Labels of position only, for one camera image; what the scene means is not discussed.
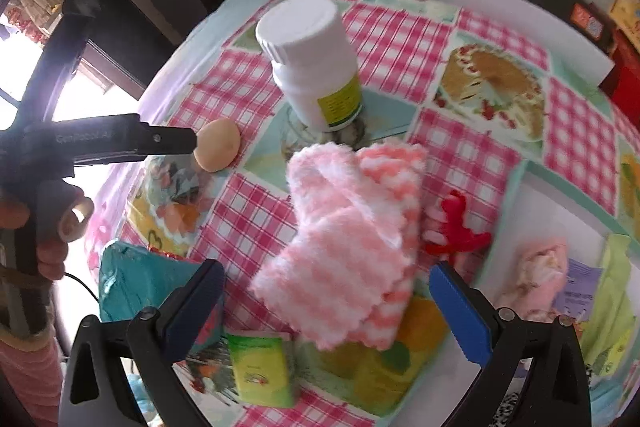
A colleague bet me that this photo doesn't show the beige round sponge puff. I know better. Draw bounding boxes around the beige round sponge puff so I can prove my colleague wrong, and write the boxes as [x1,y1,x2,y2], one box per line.
[193,118,242,173]

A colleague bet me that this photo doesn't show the light green cloth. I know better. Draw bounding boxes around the light green cloth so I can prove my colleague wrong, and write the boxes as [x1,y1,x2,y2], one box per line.
[580,234,636,377]

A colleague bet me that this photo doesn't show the purple baby wipes pack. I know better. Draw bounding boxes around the purple baby wipes pack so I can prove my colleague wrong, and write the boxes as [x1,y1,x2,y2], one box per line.
[553,259,603,323]

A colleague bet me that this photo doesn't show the green tissue pack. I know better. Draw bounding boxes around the green tissue pack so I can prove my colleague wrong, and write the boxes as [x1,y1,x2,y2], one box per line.
[227,332,297,409]

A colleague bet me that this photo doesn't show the red hair clip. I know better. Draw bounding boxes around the red hair clip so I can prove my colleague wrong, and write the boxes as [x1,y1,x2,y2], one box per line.
[422,190,492,267]

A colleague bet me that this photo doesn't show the pink white fluffy socks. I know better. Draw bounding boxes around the pink white fluffy socks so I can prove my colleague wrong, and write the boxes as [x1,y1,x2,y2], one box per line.
[250,139,427,351]

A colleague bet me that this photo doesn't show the pink striped sleeve forearm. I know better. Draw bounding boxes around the pink striped sleeve forearm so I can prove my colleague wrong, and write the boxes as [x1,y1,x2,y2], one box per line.
[1,326,63,426]

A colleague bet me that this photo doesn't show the left hand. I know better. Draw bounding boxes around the left hand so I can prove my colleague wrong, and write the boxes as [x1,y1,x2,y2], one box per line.
[0,183,96,283]

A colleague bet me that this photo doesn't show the white teal-edged tray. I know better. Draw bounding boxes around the white teal-edged tray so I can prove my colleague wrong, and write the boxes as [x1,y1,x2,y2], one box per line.
[387,160,640,427]

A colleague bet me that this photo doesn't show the white medicine bottle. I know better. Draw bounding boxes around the white medicine bottle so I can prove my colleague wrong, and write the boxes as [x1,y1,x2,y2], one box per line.
[255,0,362,132]

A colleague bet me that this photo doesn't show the checkered picture tablecloth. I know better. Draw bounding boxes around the checkered picture tablecloth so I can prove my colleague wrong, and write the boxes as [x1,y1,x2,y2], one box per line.
[86,0,640,427]

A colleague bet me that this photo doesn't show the dark red carton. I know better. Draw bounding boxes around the dark red carton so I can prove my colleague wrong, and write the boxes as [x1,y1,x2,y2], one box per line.
[601,29,640,127]

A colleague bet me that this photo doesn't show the yellow handled gift box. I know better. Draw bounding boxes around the yellow handled gift box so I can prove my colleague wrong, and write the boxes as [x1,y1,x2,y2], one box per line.
[610,0,640,46]

